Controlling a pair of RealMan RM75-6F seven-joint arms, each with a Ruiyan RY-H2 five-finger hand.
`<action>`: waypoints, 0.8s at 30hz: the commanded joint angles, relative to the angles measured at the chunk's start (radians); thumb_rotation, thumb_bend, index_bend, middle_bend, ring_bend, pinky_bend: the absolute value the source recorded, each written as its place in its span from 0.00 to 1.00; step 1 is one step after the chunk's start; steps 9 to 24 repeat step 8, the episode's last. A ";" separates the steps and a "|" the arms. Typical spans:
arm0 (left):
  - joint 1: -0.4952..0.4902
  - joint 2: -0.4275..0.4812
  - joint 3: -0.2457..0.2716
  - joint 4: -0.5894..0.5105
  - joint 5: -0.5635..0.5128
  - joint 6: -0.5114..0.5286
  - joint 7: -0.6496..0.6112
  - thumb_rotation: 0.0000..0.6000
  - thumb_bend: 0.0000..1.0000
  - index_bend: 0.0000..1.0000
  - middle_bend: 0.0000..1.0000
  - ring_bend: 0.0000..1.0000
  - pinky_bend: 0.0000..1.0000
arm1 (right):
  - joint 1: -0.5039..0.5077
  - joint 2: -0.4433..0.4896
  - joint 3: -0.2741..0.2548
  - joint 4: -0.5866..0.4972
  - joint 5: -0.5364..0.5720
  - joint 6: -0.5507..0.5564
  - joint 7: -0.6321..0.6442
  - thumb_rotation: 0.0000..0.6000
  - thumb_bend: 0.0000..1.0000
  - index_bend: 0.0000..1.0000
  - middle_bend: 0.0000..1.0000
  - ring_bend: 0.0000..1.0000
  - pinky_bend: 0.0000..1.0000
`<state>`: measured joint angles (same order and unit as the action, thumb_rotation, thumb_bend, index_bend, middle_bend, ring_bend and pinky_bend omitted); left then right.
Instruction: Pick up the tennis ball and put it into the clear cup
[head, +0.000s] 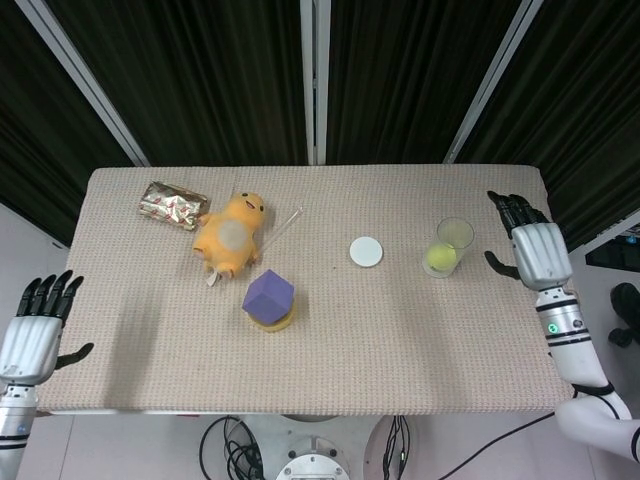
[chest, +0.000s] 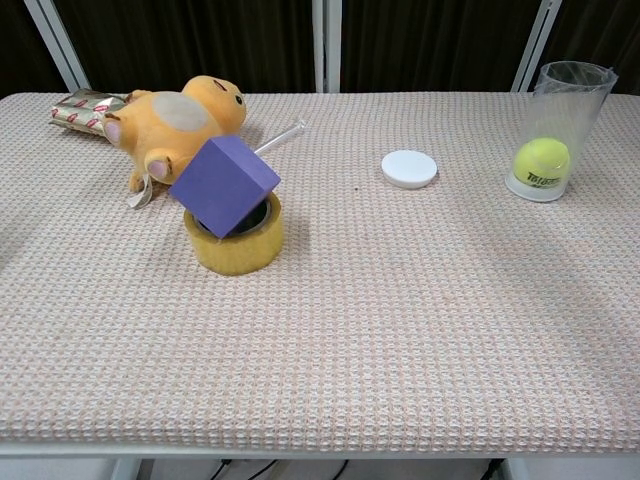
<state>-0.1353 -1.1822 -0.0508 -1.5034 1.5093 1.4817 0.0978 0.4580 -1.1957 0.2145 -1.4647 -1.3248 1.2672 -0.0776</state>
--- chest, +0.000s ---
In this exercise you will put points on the beige waffle tablecloth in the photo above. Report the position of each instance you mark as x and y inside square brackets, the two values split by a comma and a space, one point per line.
[320, 300]

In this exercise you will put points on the yellow tennis ball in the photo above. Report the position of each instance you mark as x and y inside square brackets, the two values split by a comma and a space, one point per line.
[541, 165]

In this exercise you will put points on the white metal frame post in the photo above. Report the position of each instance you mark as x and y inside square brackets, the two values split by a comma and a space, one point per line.
[55, 45]
[535, 45]
[326, 45]

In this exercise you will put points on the yellow tape roll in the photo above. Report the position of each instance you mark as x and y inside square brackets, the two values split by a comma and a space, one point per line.
[235, 245]

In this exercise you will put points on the white round lid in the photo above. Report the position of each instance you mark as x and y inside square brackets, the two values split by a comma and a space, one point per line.
[409, 168]

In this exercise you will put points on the gold foil snack packet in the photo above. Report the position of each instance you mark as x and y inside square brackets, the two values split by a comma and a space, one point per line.
[82, 116]

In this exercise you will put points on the orange plush toy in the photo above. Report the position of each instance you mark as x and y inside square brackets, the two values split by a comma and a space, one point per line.
[175, 127]

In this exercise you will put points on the black curtain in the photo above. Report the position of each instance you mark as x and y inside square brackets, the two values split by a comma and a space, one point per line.
[200, 40]

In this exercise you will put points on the purple foam cube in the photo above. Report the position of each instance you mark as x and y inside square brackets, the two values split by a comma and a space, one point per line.
[225, 186]

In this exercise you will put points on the transparent plastic cylinder container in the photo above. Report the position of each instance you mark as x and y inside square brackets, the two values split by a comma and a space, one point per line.
[560, 130]

